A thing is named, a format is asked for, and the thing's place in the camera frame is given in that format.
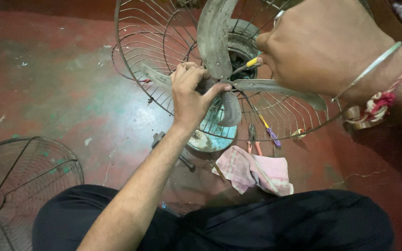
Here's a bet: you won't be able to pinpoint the silver bangle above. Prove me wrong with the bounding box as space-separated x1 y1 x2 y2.
331 41 402 103

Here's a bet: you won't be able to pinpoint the thin wooden stick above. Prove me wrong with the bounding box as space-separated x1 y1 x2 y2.
209 158 228 183

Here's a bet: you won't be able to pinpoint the black metal tool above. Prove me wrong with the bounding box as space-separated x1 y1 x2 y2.
151 131 197 173

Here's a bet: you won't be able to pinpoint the orange handled pliers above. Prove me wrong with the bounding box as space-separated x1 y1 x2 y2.
246 123 263 156

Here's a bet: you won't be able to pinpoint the red wire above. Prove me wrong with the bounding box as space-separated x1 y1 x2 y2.
112 43 151 84

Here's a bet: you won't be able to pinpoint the pink white cloth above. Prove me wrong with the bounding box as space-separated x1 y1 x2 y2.
211 145 295 197

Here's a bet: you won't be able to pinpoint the person's right hand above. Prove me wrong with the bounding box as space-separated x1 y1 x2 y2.
256 0 398 96

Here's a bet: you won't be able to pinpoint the grey metal fan blades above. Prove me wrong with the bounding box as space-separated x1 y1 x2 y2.
140 0 328 128

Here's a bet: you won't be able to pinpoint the person's black trousers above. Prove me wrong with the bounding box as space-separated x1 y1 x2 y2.
32 184 395 251

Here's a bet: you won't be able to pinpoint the small tape roll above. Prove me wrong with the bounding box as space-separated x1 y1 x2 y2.
290 128 307 142

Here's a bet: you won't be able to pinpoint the loose round wire fan guard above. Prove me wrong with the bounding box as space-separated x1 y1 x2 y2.
0 136 84 251

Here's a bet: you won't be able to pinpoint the person's left hand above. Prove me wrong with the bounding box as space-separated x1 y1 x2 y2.
171 62 233 130

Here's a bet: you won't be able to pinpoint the red white thread bracelet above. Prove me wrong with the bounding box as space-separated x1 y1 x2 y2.
343 43 402 130

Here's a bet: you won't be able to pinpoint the yellow handled screwdriver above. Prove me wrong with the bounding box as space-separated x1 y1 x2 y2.
232 56 262 76

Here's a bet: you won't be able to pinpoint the blue grey fan motor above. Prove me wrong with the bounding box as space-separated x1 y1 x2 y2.
187 18 261 153

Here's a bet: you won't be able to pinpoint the silver finger ring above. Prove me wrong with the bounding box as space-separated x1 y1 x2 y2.
274 10 286 28

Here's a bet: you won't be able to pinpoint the wire fan guard with motor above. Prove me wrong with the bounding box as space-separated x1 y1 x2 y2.
114 0 350 143

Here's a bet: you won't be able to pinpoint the yellow purple screwdriver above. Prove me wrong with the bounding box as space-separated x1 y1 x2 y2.
253 106 282 148

